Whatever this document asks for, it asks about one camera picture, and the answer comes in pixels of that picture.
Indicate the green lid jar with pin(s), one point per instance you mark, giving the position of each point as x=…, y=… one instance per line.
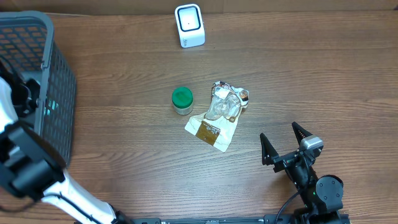
x=182, y=100

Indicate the beige clear snack bag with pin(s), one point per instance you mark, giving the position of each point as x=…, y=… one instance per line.
x=217, y=125

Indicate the white barcode scanner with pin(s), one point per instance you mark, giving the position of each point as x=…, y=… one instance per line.
x=190, y=25

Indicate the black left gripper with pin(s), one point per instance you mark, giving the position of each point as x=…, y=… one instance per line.
x=35, y=89

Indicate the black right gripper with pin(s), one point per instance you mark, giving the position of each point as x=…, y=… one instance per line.
x=269, y=152

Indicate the dark grey plastic basket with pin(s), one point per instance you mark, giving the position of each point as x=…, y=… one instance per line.
x=28, y=45

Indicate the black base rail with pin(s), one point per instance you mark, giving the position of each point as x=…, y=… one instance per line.
x=217, y=221

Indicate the light teal wrapper pack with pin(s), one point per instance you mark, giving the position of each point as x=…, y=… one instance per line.
x=51, y=107

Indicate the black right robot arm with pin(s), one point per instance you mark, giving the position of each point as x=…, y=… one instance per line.
x=318, y=199

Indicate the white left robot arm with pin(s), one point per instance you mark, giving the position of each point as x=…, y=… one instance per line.
x=31, y=167

